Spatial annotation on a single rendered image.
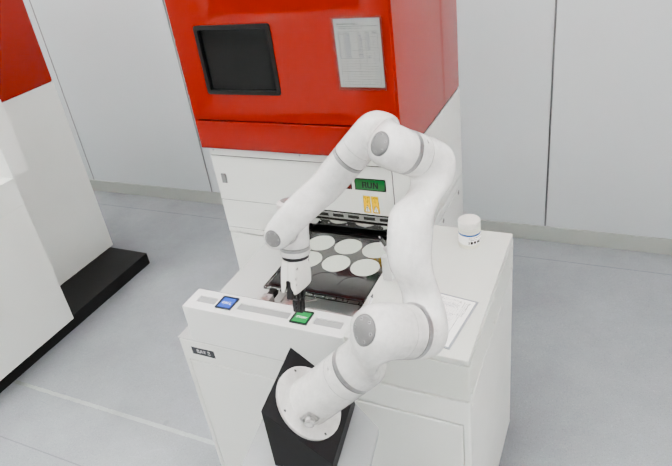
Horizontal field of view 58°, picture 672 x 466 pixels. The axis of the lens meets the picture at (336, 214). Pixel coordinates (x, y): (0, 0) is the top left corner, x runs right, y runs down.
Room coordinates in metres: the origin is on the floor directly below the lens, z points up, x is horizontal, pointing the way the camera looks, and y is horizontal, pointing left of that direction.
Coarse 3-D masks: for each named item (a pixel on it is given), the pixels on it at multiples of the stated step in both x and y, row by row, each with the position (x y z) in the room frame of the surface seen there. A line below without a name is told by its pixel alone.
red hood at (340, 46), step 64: (192, 0) 2.12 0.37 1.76; (256, 0) 2.00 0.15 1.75; (320, 0) 1.90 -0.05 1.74; (384, 0) 1.80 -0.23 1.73; (448, 0) 2.34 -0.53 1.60; (192, 64) 2.15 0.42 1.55; (256, 64) 2.03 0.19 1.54; (320, 64) 1.91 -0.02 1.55; (384, 64) 1.80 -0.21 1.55; (448, 64) 2.31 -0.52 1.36; (256, 128) 2.05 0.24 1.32; (320, 128) 1.93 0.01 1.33
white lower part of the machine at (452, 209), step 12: (456, 192) 2.35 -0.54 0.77; (444, 204) 2.19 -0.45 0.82; (456, 204) 2.34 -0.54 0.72; (444, 216) 2.17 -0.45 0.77; (456, 216) 2.34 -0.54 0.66; (240, 240) 2.20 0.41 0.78; (252, 240) 2.17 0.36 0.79; (240, 252) 2.20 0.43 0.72; (252, 252) 2.17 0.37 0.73; (240, 264) 2.21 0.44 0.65
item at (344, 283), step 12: (336, 240) 1.89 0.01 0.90; (360, 240) 1.87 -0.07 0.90; (372, 240) 1.86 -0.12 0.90; (324, 252) 1.82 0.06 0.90; (336, 252) 1.81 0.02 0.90; (360, 252) 1.79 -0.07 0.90; (276, 276) 1.72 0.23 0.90; (312, 276) 1.69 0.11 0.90; (324, 276) 1.68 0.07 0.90; (336, 276) 1.67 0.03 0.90; (348, 276) 1.65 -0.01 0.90; (360, 276) 1.64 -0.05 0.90; (372, 276) 1.64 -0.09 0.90; (312, 288) 1.62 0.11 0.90; (324, 288) 1.61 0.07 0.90; (336, 288) 1.60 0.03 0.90; (348, 288) 1.59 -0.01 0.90; (360, 288) 1.58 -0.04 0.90; (360, 300) 1.52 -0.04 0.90
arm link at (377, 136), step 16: (368, 112) 1.38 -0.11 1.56; (384, 112) 1.36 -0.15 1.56; (352, 128) 1.38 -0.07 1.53; (368, 128) 1.32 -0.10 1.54; (384, 128) 1.20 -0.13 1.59; (400, 128) 1.20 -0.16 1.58; (352, 144) 1.35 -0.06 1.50; (368, 144) 1.22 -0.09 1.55; (384, 144) 1.17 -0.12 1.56; (400, 144) 1.16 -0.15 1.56; (416, 144) 1.18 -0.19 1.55; (352, 160) 1.35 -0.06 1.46; (368, 160) 1.35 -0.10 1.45; (384, 160) 1.16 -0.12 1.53; (400, 160) 1.16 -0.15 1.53; (416, 160) 1.17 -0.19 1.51
